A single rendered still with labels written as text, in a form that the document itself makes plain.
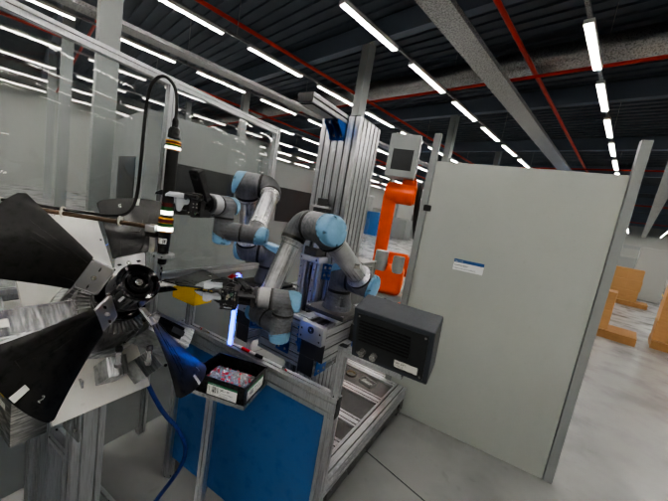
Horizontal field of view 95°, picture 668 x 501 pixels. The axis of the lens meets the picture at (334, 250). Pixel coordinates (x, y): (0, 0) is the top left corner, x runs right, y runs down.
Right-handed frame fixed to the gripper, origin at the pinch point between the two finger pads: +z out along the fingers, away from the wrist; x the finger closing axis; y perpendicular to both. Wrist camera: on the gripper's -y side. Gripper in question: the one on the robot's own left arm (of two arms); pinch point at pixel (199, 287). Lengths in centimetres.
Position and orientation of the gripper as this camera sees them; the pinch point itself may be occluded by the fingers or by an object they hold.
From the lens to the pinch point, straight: 117.2
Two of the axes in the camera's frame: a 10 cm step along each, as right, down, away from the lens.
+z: -9.8, -1.5, -1.6
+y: 1.2, 2.6, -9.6
